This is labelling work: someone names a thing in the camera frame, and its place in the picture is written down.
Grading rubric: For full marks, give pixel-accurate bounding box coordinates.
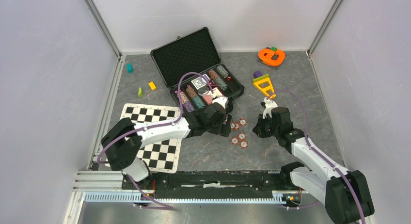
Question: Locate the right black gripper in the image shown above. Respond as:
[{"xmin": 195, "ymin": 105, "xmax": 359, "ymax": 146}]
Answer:
[{"xmin": 252, "ymin": 113, "xmax": 280, "ymax": 138}]

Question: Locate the purple poker chip roll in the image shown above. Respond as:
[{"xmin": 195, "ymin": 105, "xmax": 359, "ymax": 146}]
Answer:
[{"xmin": 183, "ymin": 101, "xmax": 195, "ymax": 112}]

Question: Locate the clear round disc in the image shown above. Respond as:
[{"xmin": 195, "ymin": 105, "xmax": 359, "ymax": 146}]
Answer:
[{"xmin": 197, "ymin": 86, "xmax": 210, "ymax": 96}]

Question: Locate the green blue chip roll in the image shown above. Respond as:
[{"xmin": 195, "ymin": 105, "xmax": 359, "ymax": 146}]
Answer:
[{"xmin": 215, "ymin": 77, "xmax": 228, "ymax": 91}]

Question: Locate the brown 100 chip roll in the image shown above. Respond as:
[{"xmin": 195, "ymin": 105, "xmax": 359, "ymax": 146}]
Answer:
[{"xmin": 186, "ymin": 86, "xmax": 198, "ymax": 100}]

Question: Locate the pink brown chip roll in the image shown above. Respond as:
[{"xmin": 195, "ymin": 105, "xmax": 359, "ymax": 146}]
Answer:
[{"xmin": 177, "ymin": 91, "xmax": 190, "ymax": 105}]

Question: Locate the brown poker chip roll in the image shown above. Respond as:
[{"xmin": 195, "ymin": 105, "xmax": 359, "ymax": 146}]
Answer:
[{"xmin": 208, "ymin": 69, "xmax": 220, "ymax": 83}]

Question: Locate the grey green chip roll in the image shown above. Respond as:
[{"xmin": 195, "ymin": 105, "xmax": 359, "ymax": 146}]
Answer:
[{"xmin": 216, "ymin": 65, "xmax": 229, "ymax": 78}]

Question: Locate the black poker carrying case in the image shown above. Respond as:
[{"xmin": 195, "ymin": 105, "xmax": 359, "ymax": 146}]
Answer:
[{"xmin": 150, "ymin": 27, "xmax": 244, "ymax": 112}]

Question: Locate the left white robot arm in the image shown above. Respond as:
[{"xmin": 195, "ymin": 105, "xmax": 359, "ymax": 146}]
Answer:
[{"xmin": 97, "ymin": 96, "xmax": 230, "ymax": 189}]

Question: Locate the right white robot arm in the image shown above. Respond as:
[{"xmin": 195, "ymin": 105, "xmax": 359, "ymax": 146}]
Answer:
[{"xmin": 253, "ymin": 97, "xmax": 375, "ymax": 224}]

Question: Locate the red playing card deck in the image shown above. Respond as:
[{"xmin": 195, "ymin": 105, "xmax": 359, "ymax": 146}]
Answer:
[{"xmin": 202, "ymin": 87, "xmax": 224, "ymax": 105}]

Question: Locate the yellow triangle toy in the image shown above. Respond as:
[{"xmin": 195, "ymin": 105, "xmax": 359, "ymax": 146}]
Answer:
[{"xmin": 253, "ymin": 74, "xmax": 276, "ymax": 99}]

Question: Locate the teal poker chip roll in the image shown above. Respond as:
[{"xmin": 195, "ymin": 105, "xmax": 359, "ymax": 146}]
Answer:
[{"xmin": 192, "ymin": 96, "xmax": 206, "ymax": 109}]

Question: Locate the purple toy block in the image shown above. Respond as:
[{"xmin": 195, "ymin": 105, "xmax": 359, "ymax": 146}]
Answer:
[{"xmin": 253, "ymin": 70, "xmax": 263, "ymax": 79}]

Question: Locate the blue playing card deck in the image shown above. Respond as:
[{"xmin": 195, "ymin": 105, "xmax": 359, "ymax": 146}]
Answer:
[{"xmin": 191, "ymin": 74, "xmax": 210, "ymax": 89}]

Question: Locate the orange toy track piece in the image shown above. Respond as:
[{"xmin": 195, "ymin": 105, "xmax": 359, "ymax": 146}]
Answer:
[{"xmin": 258, "ymin": 47, "xmax": 285, "ymax": 67}]

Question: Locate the black white chessboard mat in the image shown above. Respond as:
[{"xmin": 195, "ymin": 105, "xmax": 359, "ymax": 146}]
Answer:
[{"xmin": 120, "ymin": 103, "xmax": 182, "ymax": 174}]

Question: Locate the yellow toy block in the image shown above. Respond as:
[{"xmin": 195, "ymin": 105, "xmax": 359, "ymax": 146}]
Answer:
[{"xmin": 148, "ymin": 81, "xmax": 157, "ymax": 91}]

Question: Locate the green half-round block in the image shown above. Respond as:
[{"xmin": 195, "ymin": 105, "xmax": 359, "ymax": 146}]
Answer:
[{"xmin": 138, "ymin": 87, "xmax": 143, "ymax": 98}]

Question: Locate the teal toy block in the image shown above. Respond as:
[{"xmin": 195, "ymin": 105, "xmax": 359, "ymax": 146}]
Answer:
[{"xmin": 126, "ymin": 64, "xmax": 133, "ymax": 73}]

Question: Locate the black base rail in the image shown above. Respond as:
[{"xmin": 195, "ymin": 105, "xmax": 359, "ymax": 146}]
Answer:
[{"xmin": 122, "ymin": 170, "xmax": 303, "ymax": 210}]

